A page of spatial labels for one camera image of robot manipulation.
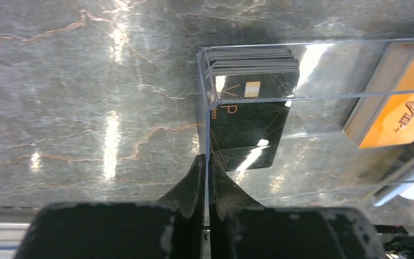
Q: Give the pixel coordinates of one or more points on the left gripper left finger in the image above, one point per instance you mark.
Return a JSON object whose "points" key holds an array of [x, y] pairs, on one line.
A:
{"points": [[170, 227]]}

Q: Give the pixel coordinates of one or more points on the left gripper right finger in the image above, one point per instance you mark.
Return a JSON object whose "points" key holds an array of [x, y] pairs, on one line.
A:
{"points": [[241, 227]]}

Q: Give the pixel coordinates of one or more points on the black card box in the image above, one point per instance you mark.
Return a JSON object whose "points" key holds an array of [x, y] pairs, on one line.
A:
{"points": [[316, 164]]}

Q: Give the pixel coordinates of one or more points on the orange card box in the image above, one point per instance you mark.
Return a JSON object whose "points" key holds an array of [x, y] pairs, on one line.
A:
{"points": [[385, 115]]}

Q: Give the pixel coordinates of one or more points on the beige card holder wallet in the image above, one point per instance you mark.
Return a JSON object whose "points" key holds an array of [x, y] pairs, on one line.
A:
{"points": [[399, 182]]}

